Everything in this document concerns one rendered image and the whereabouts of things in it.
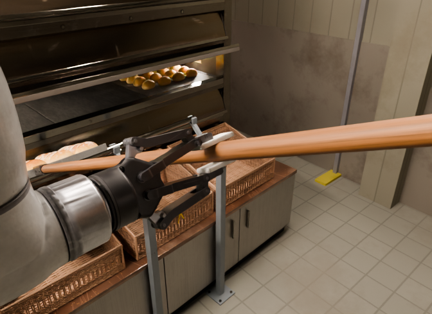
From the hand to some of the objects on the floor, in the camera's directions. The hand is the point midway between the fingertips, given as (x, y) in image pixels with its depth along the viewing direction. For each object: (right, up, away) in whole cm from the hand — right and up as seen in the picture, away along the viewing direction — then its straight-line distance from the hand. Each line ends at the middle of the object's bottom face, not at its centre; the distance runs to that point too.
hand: (216, 152), depth 59 cm
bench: (-46, -95, +180) cm, 209 cm away
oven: (-131, -53, +259) cm, 295 cm away
